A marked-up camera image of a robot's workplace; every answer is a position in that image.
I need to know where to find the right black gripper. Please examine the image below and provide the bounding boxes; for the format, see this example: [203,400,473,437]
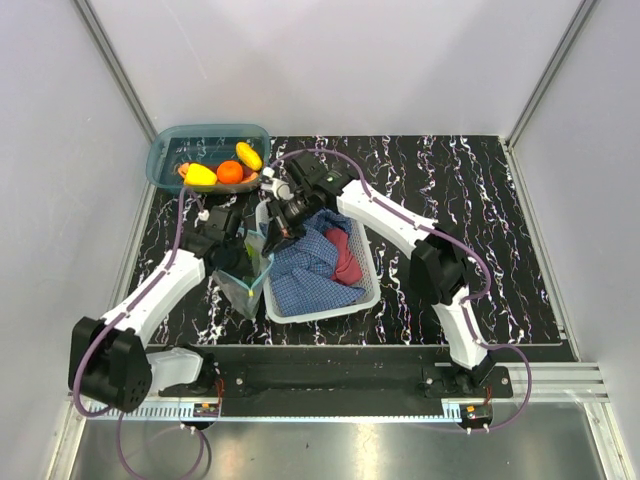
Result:
[263,188,318,260]

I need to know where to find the clear zip top bag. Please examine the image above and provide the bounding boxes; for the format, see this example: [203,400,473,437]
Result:
[211,230,274,319]

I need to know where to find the fake orange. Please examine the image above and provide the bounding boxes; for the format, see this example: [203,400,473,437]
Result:
[216,160,244,185]

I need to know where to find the fake yellow banana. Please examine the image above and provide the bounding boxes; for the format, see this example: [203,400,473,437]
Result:
[235,142,263,172]

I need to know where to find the fake yellow lemon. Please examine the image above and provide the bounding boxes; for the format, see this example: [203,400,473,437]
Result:
[179,163,218,187]

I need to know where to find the fake carrot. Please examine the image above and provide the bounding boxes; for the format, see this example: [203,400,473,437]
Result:
[177,162,258,193]

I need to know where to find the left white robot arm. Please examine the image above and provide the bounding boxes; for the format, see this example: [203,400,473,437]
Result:
[68,207,252,416]

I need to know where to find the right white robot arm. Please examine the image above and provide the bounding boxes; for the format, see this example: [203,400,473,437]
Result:
[261,149,495,397]

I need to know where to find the blue checkered shirt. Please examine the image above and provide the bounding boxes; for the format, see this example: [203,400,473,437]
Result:
[270,209,365,317]

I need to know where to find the red cloth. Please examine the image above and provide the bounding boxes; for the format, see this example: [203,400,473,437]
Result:
[324,227,363,286]

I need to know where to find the white plastic basket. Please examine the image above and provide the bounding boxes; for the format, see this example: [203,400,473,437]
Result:
[265,209,381,324]

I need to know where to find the blue transparent plastic tub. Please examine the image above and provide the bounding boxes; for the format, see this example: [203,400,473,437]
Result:
[146,124,271,195]

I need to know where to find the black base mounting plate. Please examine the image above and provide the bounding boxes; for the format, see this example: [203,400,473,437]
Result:
[158,344,515,419]

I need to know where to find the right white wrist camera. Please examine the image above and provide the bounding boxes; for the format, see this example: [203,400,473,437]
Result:
[260,167,294,201]

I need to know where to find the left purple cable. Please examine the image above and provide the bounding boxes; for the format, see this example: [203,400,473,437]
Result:
[71,185,213,478]

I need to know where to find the purple cable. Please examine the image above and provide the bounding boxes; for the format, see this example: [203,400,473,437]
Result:
[71,185,213,478]
[264,147,532,434]

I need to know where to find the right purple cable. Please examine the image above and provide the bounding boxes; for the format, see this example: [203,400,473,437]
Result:
[264,147,532,434]

